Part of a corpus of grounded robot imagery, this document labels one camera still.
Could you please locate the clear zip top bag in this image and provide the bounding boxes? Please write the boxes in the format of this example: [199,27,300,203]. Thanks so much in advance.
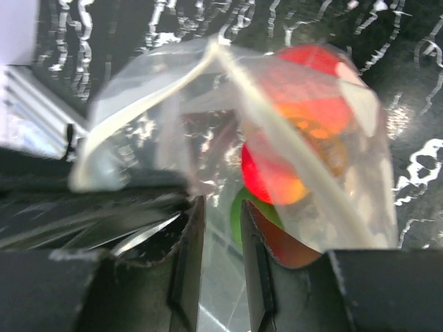
[69,38,398,331]

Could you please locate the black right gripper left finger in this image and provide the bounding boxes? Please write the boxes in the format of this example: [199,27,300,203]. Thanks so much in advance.
[1,197,205,331]

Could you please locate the pink red fake fruit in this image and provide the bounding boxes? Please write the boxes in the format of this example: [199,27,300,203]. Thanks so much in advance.
[241,143,309,205]

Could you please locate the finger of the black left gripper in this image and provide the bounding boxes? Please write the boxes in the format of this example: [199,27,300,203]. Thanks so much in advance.
[1,162,189,249]

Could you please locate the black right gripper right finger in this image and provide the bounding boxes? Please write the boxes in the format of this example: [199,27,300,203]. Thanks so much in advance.
[240,201,442,331]

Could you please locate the red fake tomato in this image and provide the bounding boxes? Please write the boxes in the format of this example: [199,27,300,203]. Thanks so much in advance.
[266,44,354,138]

